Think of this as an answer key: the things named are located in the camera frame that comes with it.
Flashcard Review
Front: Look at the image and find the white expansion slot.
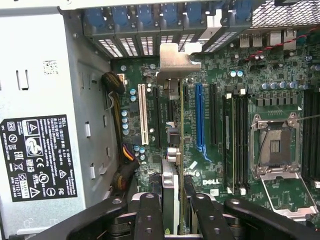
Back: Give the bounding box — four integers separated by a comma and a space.
137, 83, 148, 146

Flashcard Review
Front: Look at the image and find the CPU socket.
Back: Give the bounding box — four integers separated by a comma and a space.
250, 112, 301, 180

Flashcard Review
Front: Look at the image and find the grey power supply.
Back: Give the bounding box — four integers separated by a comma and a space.
0, 9, 112, 240

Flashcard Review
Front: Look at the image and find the red black thin wire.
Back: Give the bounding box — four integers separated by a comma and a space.
243, 23, 320, 63

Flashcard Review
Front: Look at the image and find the green motherboard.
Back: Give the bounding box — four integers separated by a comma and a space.
111, 24, 320, 226

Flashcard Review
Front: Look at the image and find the thin locking lever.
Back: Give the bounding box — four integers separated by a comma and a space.
297, 115, 320, 123
258, 128, 271, 163

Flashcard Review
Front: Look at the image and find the metal socket cover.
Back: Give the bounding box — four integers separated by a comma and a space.
259, 172, 318, 221

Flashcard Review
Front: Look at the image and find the blue expansion slot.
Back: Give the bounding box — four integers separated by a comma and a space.
194, 83, 208, 161

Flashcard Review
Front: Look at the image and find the black yellow power cable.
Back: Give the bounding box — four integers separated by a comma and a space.
100, 71, 140, 195

